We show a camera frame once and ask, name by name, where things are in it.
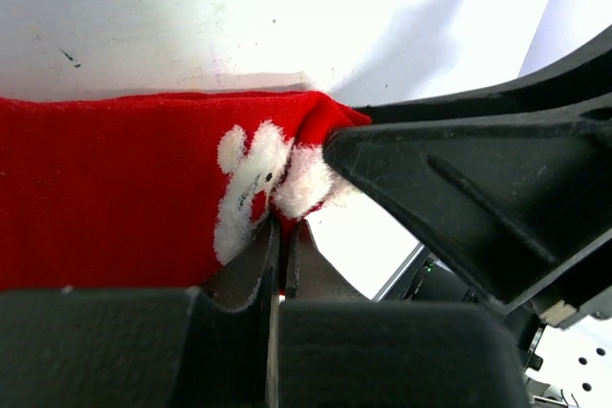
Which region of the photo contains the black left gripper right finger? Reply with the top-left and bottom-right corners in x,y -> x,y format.
279,223 -> 530,407

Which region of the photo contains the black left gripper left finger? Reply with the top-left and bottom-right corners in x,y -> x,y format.
1,220 -> 280,407

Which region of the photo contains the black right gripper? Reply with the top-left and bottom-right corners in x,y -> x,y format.
323,31 -> 611,329

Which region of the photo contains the red santa sock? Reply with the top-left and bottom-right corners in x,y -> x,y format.
1,91 -> 369,290

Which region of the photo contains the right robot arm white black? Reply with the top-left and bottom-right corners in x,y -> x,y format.
279,31 -> 611,407

